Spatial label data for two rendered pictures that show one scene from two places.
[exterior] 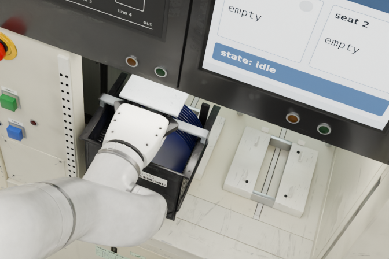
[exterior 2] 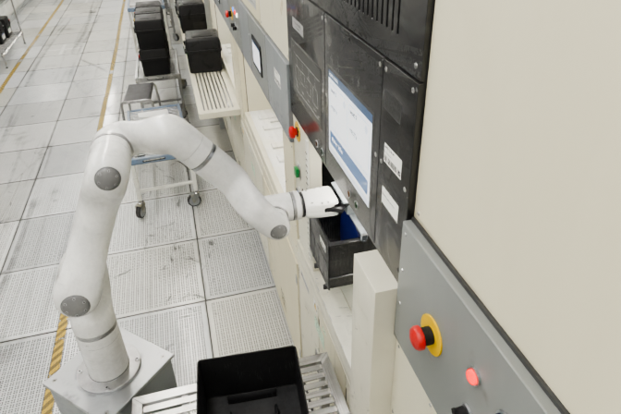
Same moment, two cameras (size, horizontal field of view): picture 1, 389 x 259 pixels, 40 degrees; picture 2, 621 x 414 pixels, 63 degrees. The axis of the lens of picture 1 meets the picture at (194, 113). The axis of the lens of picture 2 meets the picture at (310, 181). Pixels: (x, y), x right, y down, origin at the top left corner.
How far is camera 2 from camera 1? 1.02 m
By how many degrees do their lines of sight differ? 51
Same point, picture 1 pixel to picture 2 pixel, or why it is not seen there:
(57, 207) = (199, 142)
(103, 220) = (235, 189)
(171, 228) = (342, 314)
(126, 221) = (245, 199)
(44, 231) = (180, 137)
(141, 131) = (317, 197)
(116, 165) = (284, 197)
